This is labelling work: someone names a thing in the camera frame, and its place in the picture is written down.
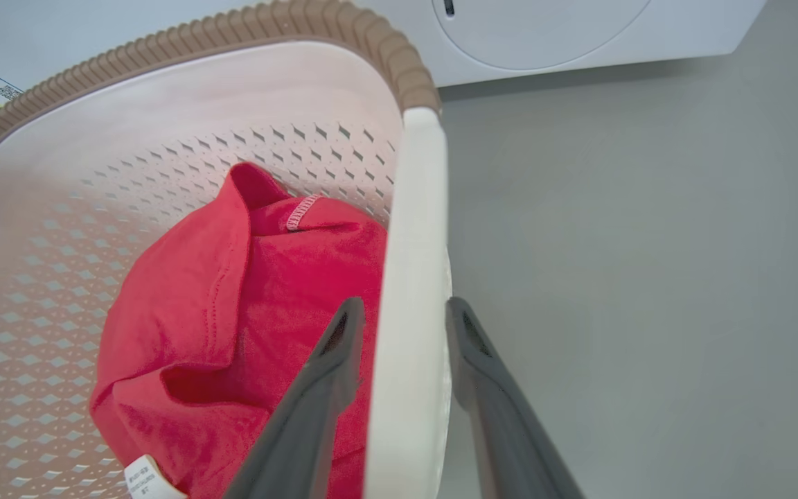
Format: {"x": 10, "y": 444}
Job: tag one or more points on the white laundry basket brown rim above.
{"x": 409, "y": 277}

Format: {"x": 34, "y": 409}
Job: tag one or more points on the red garment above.
{"x": 233, "y": 333}

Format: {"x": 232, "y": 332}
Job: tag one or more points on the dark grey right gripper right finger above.
{"x": 503, "y": 423}

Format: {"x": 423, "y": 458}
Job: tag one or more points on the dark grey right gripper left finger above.
{"x": 302, "y": 423}

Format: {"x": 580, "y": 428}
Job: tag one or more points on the white washing machine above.
{"x": 683, "y": 28}

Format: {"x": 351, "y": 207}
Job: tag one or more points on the white washing machine door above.
{"x": 537, "y": 31}

